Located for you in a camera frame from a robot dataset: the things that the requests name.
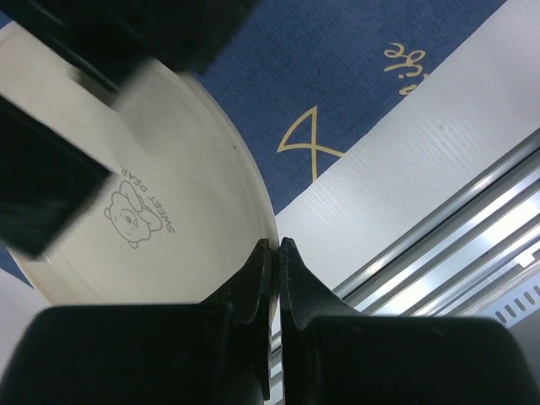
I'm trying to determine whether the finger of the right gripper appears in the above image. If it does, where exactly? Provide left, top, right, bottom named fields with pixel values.
left=12, top=0, right=257, bottom=91
left=1, top=98, right=111, bottom=257

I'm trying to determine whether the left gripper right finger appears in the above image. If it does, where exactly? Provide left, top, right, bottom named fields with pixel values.
left=279, top=238, right=539, bottom=404

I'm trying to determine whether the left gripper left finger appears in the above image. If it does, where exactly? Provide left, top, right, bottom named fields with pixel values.
left=1, top=240, right=273, bottom=404

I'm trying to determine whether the cream round plate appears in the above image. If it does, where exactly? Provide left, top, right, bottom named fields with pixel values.
left=1, top=23, right=278, bottom=305

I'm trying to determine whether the blue fish placemat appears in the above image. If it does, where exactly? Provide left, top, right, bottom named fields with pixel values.
left=0, top=0, right=507, bottom=288

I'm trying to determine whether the aluminium rail frame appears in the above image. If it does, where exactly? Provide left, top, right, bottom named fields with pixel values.
left=271, top=132, right=539, bottom=404

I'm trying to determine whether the slotted grey cable duct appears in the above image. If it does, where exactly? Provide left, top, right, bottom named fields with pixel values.
left=481, top=275, right=540, bottom=328

